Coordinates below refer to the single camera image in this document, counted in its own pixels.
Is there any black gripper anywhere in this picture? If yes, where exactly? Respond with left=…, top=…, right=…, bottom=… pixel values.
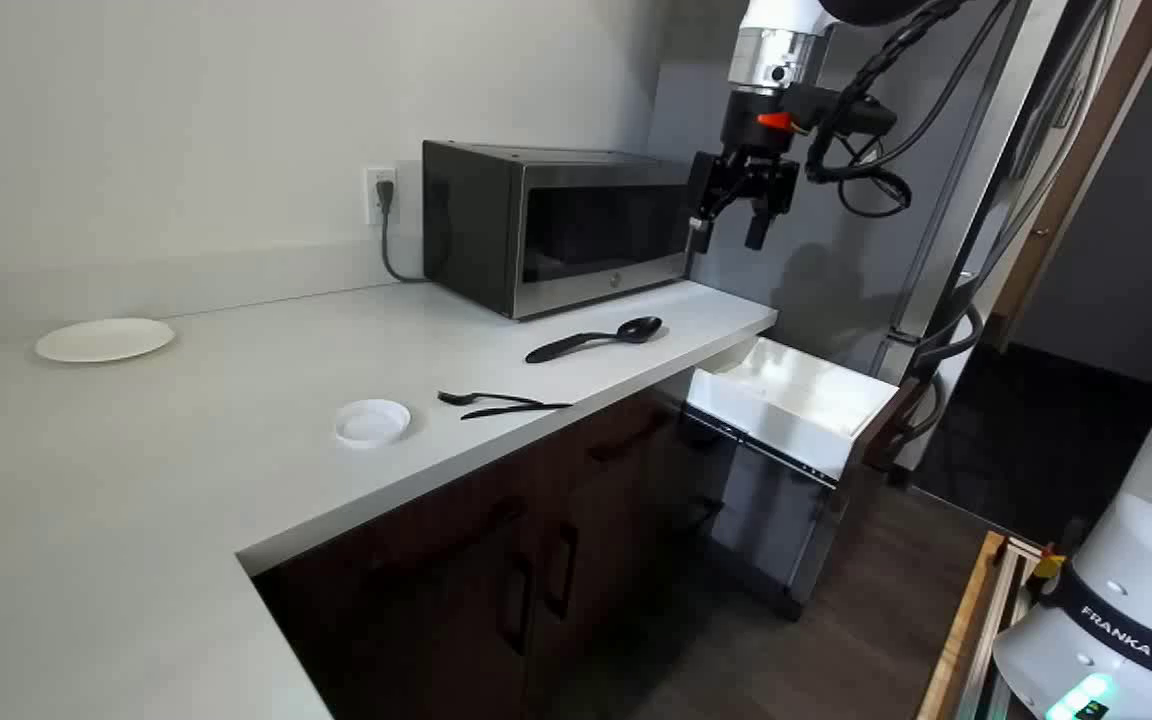
left=683, top=91, right=796, bottom=256

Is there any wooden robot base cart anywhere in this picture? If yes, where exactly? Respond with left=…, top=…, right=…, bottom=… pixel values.
left=918, top=531, right=1040, bottom=720

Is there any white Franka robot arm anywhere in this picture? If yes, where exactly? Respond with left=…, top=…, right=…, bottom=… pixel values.
left=683, top=0, right=1152, bottom=720

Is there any black serving spoon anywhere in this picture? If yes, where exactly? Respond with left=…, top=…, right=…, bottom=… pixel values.
left=525, top=317, right=665, bottom=363

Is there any stainless steel microwave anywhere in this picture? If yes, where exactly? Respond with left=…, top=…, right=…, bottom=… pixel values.
left=422, top=138, right=693, bottom=318

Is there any small white bowl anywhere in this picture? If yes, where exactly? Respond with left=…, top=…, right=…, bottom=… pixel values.
left=333, top=394, right=413, bottom=449

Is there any dark wood cabinet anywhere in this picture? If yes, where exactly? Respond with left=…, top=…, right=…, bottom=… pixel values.
left=256, top=393, right=722, bottom=720

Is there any white plate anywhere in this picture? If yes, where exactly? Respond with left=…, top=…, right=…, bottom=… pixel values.
left=35, top=317, right=176, bottom=363

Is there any black microwave power cord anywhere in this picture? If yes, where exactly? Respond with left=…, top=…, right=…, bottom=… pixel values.
left=374, top=171, right=432, bottom=289

